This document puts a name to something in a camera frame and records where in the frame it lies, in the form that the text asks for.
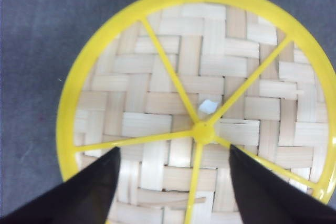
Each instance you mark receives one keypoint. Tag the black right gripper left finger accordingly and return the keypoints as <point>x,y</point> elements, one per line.
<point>84,198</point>

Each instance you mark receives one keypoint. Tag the yellow woven steamer lid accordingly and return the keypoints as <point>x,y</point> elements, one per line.
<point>175,83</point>

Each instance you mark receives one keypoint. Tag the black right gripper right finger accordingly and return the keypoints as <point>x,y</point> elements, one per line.
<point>263,197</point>

